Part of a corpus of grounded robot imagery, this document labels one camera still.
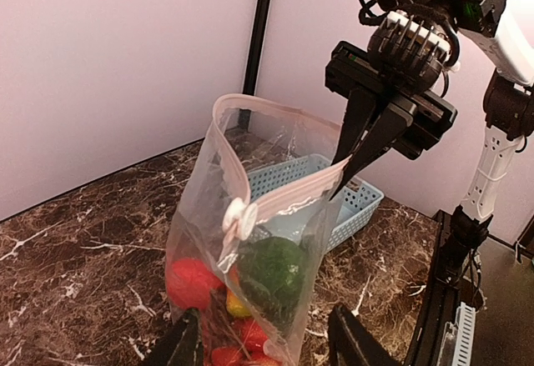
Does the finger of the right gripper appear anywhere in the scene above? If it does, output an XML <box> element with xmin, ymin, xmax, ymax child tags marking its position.
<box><xmin>330</xmin><ymin>103</ymin><xmax>417</xmax><ymax>199</ymax></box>
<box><xmin>332</xmin><ymin>86</ymin><xmax>378</xmax><ymax>164</ymax></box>

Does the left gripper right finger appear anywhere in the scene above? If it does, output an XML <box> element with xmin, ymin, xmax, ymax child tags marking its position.
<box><xmin>327</xmin><ymin>303</ymin><xmax>400</xmax><ymax>365</ymax></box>

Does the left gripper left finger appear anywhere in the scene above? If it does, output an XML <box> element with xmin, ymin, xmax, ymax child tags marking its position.
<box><xmin>144</xmin><ymin>308</ymin><xmax>204</xmax><ymax>366</ymax></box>

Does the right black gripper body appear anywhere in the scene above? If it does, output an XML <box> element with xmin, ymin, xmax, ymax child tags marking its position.
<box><xmin>325</xmin><ymin>41</ymin><xmax>457</xmax><ymax>160</ymax></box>

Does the red toy fruit ball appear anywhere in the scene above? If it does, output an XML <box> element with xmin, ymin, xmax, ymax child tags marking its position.
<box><xmin>165</xmin><ymin>258</ymin><xmax>224</xmax><ymax>310</ymax></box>

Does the orange red toy mango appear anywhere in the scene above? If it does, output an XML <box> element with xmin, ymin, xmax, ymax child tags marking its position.
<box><xmin>226</xmin><ymin>289</ymin><xmax>251</xmax><ymax>318</ymax></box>

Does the red lychee bunch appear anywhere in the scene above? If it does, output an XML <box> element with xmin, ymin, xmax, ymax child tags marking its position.
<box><xmin>205</xmin><ymin>318</ymin><xmax>281</xmax><ymax>366</ymax></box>

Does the green toy avocado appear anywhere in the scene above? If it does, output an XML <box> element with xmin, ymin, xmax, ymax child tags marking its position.
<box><xmin>235</xmin><ymin>237</ymin><xmax>307</xmax><ymax>330</ymax></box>

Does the clear zip top bag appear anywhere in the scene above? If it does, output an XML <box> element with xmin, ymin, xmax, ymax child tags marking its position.
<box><xmin>165</xmin><ymin>94</ymin><xmax>346</xmax><ymax>365</ymax></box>

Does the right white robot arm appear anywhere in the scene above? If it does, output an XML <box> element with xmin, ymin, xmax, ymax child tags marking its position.
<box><xmin>325</xmin><ymin>0</ymin><xmax>533</xmax><ymax>283</ymax></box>

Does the light blue plastic basket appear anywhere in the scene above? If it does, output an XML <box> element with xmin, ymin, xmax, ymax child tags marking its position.
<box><xmin>247</xmin><ymin>153</ymin><xmax>384</xmax><ymax>253</ymax></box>

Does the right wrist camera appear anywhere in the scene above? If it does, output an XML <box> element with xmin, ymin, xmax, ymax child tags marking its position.
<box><xmin>367</xmin><ymin>8</ymin><xmax>460</xmax><ymax>93</ymax></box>

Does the black front rail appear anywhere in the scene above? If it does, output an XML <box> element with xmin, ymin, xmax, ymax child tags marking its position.
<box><xmin>402</xmin><ymin>209</ymin><xmax>481</xmax><ymax>366</ymax></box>

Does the light blue slotted cable duct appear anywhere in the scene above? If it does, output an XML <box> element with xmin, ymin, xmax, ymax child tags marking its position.
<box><xmin>451</xmin><ymin>302</ymin><xmax>476</xmax><ymax>366</ymax></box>

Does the right black frame post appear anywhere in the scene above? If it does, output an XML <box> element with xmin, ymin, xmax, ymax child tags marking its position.
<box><xmin>236</xmin><ymin>0</ymin><xmax>279</xmax><ymax>129</ymax></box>

